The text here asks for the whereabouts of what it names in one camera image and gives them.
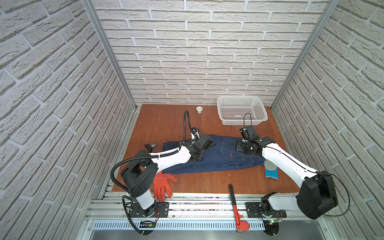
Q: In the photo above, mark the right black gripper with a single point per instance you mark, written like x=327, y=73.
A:
x=238, y=145

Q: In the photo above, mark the blue denim trousers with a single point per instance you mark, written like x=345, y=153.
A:
x=222, y=157

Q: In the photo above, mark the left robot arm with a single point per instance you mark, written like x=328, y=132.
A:
x=142, y=169

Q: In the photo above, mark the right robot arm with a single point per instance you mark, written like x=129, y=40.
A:
x=317, y=194

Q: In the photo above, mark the grey blue work glove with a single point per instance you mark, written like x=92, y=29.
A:
x=271, y=170

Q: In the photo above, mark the white tape roll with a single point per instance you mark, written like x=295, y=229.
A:
x=199, y=109

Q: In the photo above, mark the white plastic basket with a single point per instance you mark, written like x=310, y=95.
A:
x=241, y=110

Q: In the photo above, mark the small metal square clip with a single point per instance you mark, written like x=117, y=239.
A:
x=150, y=147

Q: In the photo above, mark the red work glove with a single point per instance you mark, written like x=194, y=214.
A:
x=162, y=186

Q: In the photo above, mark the red pipe wrench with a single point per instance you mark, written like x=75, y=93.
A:
x=240, y=224

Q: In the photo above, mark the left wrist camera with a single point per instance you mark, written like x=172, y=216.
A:
x=195, y=133

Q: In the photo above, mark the aluminium rail frame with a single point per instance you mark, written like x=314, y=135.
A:
x=187, y=212

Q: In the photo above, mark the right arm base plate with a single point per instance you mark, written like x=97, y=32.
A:
x=255, y=209

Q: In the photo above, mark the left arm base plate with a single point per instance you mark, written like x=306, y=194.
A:
x=157, y=209

